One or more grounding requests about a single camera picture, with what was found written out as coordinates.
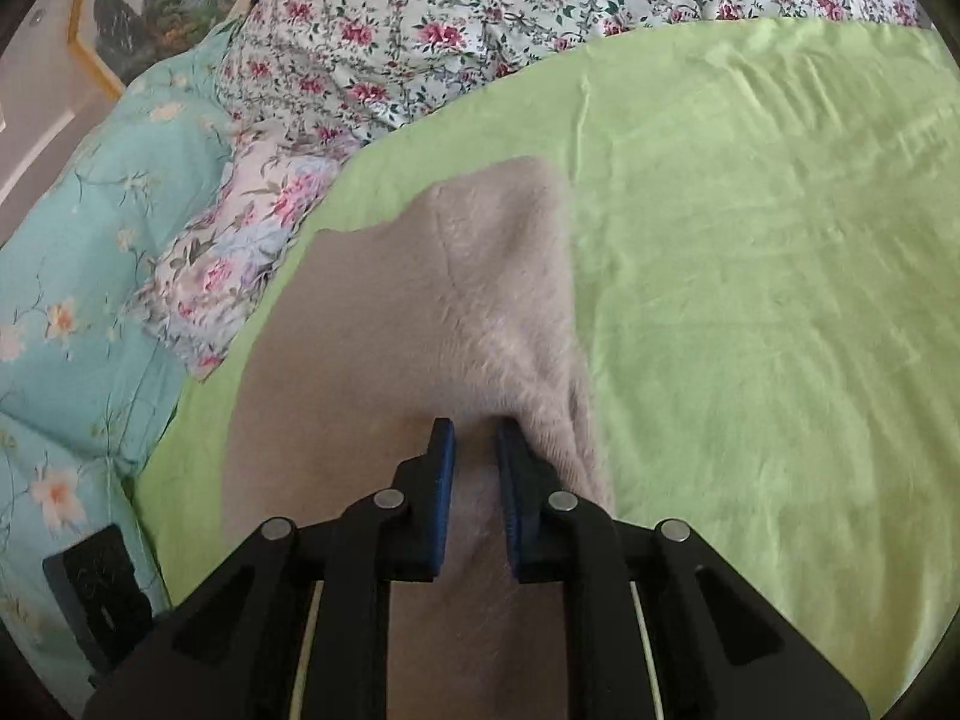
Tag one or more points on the teal floral quilt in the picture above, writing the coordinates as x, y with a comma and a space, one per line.
75, 255

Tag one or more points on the light green bed sheet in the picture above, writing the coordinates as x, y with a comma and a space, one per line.
750, 315

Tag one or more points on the pastel floral pillow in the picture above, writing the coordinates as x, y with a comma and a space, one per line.
225, 270

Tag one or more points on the beige knit sweater brown trim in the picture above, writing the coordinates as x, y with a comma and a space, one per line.
420, 330

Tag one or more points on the white red rose duvet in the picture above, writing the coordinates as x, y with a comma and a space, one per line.
450, 30

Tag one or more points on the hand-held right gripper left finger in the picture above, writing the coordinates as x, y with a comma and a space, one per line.
444, 480

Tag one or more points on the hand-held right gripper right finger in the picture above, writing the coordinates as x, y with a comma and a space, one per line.
508, 487

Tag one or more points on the framed landscape wall painting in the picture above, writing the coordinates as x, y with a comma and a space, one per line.
165, 7

